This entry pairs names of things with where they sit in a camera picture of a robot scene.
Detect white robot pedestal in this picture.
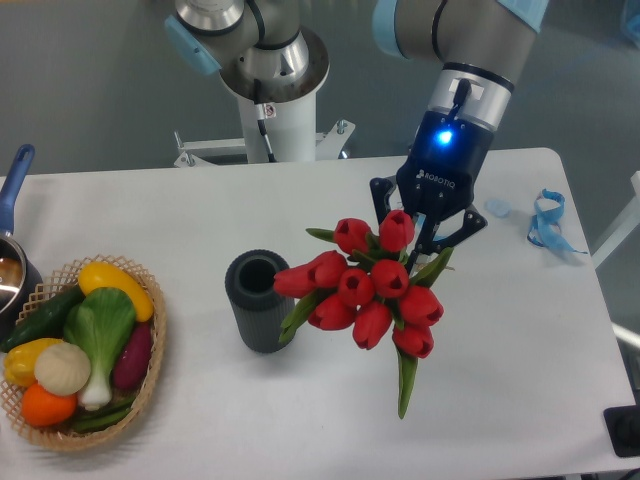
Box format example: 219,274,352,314
173,92,356,168

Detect black device at edge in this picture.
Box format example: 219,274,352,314
603,405,639,458

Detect blue handled saucepan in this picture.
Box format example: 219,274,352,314
1,144,42,340

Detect orange fruit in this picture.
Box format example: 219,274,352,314
21,383,77,427

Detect dark green cucumber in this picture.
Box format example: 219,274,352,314
1,285,85,353

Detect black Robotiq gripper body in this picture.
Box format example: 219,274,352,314
396,111,494,223

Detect green bok choy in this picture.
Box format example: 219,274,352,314
63,287,136,412

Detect blue tangled ribbon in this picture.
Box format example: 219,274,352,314
526,189,587,254

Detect small blue cap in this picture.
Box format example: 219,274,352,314
484,198,511,218

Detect cream white garlic bulb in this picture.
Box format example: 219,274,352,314
34,342,91,396

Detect red tulip bouquet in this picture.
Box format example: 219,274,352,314
274,210,453,417

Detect white frame at right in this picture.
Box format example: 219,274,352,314
592,171,639,269

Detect woven wicker basket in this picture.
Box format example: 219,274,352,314
1,254,167,452

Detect dark grey ribbed vase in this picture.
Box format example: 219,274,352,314
225,249,294,354

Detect purple sweet potato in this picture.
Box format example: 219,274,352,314
113,322,152,390

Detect green bean pods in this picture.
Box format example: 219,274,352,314
70,396,134,434

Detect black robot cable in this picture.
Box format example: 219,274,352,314
252,79,278,164

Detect yellow bell pepper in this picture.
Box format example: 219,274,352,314
3,338,63,388

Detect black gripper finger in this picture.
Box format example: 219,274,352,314
407,208,488,274
369,176,397,224

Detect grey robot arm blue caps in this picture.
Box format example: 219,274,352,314
164,1,547,261

